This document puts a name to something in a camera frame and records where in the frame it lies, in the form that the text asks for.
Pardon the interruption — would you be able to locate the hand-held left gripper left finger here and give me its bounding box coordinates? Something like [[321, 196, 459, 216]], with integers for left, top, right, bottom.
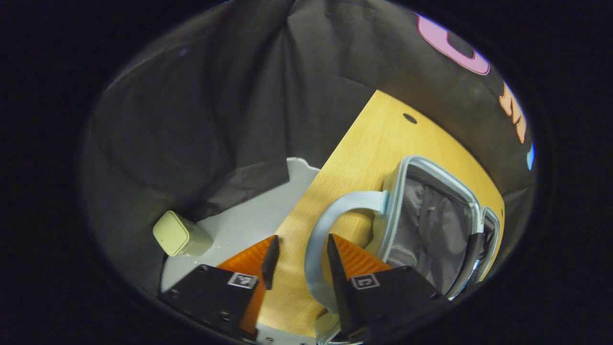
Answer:
[[158, 235, 281, 342]]

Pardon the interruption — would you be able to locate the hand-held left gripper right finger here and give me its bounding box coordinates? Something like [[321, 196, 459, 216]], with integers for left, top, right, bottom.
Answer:
[[327, 233, 451, 343]]

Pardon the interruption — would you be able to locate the black backdrop cloth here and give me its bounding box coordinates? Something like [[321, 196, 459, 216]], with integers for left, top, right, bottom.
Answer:
[[79, 0, 537, 288]]

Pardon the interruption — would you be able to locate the light blue suitcase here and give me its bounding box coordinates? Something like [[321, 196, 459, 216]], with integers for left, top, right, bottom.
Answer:
[[304, 154, 501, 345]]

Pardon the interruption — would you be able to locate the pale green waste bin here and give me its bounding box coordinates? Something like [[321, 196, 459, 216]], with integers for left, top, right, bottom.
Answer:
[[152, 210, 214, 257]]

